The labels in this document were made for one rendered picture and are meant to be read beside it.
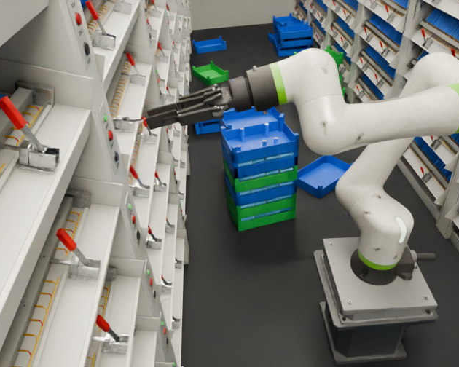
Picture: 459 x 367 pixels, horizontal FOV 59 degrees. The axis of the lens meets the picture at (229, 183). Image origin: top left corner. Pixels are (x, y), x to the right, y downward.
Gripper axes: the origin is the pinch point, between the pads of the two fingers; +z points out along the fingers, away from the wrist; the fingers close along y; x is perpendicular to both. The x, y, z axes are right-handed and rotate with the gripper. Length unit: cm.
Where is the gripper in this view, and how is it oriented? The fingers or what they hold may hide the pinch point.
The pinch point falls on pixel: (162, 116)
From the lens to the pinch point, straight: 95.6
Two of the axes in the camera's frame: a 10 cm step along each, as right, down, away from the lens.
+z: -9.6, 2.5, 1.0
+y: -0.7, -6.0, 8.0
